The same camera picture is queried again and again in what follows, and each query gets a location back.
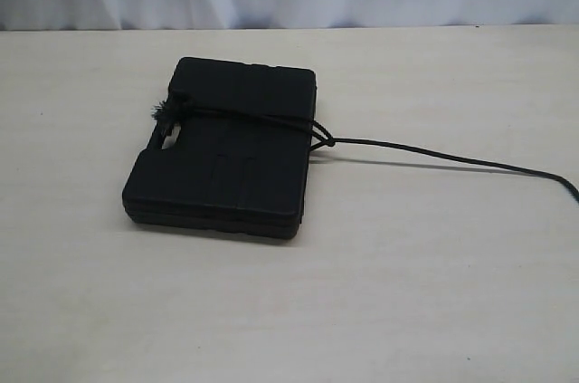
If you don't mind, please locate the black plastic carrying case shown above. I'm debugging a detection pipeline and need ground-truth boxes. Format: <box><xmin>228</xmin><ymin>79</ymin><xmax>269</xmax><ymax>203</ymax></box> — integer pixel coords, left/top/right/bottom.
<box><xmin>122</xmin><ymin>57</ymin><xmax>317</xmax><ymax>240</ymax></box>

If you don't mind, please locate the black braided rope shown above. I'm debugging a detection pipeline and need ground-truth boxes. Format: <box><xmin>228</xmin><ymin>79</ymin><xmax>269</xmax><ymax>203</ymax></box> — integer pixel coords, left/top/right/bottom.
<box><xmin>147</xmin><ymin>100</ymin><xmax>579</xmax><ymax>206</ymax></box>

